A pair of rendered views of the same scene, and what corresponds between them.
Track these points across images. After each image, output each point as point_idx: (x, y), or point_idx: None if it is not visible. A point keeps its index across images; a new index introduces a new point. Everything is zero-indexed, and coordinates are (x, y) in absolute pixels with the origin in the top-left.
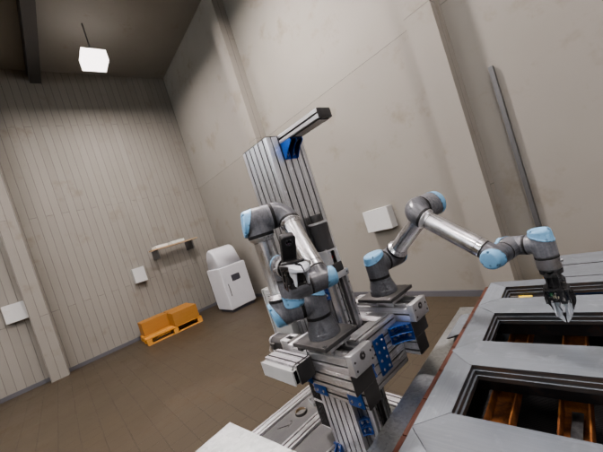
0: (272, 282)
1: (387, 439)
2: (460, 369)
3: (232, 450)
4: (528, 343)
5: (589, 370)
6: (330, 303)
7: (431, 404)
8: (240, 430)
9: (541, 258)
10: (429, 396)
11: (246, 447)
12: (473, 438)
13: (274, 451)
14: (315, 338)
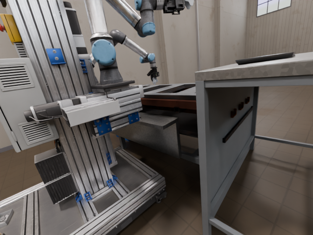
0: (105, 20)
1: (156, 122)
2: (155, 93)
3: (221, 67)
4: (153, 90)
5: (172, 87)
6: (85, 76)
7: (170, 94)
8: (204, 70)
9: (153, 62)
10: (165, 94)
11: (218, 67)
12: (188, 91)
13: (221, 66)
14: (119, 79)
